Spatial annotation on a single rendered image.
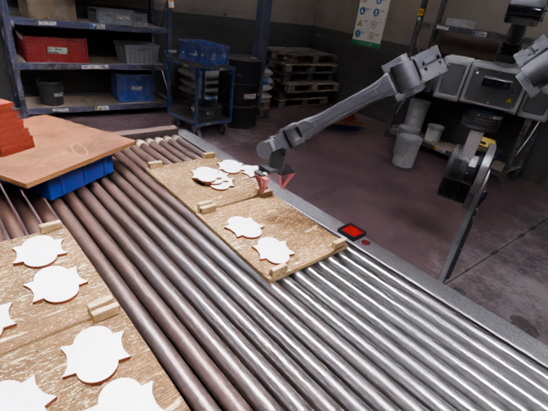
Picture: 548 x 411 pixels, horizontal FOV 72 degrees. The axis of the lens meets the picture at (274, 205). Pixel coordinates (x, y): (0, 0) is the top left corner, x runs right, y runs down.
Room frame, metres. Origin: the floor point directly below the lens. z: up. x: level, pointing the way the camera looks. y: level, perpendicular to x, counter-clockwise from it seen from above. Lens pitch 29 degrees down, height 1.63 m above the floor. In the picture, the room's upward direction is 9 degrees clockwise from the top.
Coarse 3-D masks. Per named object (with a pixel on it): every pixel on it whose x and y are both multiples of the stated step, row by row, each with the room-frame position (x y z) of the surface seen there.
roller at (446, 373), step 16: (144, 144) 1.72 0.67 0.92; (160, 160) 1.58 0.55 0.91; (304, 272) 0.93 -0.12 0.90; (320, 272) 0.92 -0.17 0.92; (336, 288) 0.86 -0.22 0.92; (352, 304) 0.81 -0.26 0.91; (368, 320) 0.76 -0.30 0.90; (384, 320) 0.75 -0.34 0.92; (400, 336) 0.71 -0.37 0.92; (416, 352) 0.67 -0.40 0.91; (432, 368) 0.63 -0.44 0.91; (448, 368) 0.63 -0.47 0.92; (464, 384) 0.59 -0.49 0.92; (480, 400) 0.56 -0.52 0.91; (496, 400) 0.56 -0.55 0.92
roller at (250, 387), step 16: (80, 192) 1.19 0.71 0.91; (96, 208) 1.09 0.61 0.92; (112, 224) 1.01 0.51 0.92; (128, 240) 0.94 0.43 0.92; (128, 256) 0.89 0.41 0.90; (144, 256) 0.87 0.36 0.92; (144, 272) 0.82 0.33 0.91; (160, 272) 0.81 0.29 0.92; (160, 288) 0.76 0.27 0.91; (176, 304) 0.71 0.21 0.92; (192, 320) 0.66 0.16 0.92; (208, 336) 0.62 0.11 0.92; (208, 352) 0.59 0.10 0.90; (224, 352) 0.58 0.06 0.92; (224, 368) 0.55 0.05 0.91; (240, 368) 0.54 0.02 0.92; (240, 384) 0.51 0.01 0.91; (256, 384) 0.51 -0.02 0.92; (256, 400) 0.48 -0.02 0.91; (272, 400) 0.48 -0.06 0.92
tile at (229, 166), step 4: (228, 160) 1.62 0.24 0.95; (220, 164) 1.56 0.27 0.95; (224, 164) 1.56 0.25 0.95; (228, 164) 1.57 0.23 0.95; (232, 164) 1.58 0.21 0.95; (236, 164) 1.59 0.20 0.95; (240, 164) 1.59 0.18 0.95; (220, 168) 1.51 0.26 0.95; (224, 168) 1.52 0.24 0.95; (228, 168) 1.53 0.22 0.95; (232, 168) 1.53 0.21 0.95; (236, 168) 1.54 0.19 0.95; (240, 168) 1.55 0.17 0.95; (228, 172) 1.49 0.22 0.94; (232, 172) 1.49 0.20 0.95; (236, 172) 1.50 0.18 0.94
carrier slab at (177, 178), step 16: (192, 160) 1.58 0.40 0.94; (208, 160) 1.61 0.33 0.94; (160, 176) 1.37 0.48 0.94; (176, 176) 1.39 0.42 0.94; (192, 176) 1.41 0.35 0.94; (240, 176) 1.48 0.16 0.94; (176, 192) 1.25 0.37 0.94; (192, 192) 1.27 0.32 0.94; (208, 192) 1.29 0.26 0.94; (224, 192) 1.31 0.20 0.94; (240, 192) 1.33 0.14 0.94; (192, 208) 1.16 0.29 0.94
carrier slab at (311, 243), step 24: (216, 216) 1.13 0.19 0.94; (240, 216) 1.15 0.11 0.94; (264, 216) 1.18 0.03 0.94; (288, 216) 1.20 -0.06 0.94; (240, 240) 1.00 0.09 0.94; (288, 240) 1.05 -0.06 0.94; (312, 240) 1.07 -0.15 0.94; (336, 240) 1.09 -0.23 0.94; (264, 264) 0.90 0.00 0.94; (288, 264) 0.91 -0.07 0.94
